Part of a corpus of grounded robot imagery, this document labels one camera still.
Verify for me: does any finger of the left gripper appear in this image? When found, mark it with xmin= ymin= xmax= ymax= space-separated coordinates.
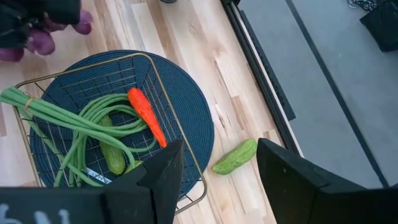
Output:
xmin=43 ymin=0 xmax=81 ymax=25

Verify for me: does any purple onion bunch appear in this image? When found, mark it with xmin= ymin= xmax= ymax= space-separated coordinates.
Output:
xmin=0 ymin=9 xmax=94 ymax=63

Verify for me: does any white printed label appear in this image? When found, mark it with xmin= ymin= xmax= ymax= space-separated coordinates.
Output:
xmin=86 ymin=167 xmax=113 ymax=185

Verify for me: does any round dark blue placemat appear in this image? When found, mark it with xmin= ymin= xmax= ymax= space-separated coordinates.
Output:
xmin=29 ymin=49 xmax=215 ymax=198

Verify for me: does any green cucumber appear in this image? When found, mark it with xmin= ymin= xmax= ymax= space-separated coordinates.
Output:
xmin=98 ymin=114 xmax=127 ymax=175

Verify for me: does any gold wire basket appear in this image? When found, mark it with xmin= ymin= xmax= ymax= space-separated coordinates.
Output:
xmin=12 ymin=52 xmax=208 ymax=215

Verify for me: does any orange-red carrot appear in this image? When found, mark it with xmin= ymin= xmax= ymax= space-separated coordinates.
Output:
xmin=127 ymin=87 xmax=169 ymax=149

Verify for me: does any long green beans bundle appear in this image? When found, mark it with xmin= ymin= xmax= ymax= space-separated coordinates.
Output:
xmin=0 ymin=86 xmax=158 ymax=188

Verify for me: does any black bag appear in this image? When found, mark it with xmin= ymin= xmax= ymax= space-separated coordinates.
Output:
xmin=359 ymin=0 xmax=398 ymax=53

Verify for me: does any black perforated floor strip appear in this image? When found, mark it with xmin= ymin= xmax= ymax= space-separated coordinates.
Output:
xmin=238 ymin=10 xmax=297 ymax=122

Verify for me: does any light green ridged gourd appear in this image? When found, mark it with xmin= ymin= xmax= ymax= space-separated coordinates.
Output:
xmin=124 ymin=160 xmax=144 ymax=175
xmin=211 ymin=138 xmax=258 ymax=175

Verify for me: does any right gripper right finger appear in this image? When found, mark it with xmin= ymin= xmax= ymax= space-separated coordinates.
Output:
xmin=256 ymin=138 xmax=398 ymax=224

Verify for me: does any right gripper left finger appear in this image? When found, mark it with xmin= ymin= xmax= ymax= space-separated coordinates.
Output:
xmin=0 ymin=138 xmax=185 ymax=224

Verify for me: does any black cable bundle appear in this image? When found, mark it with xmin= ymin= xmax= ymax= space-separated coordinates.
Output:
xmin=346 ymin=0 xmax=385 ymax=12

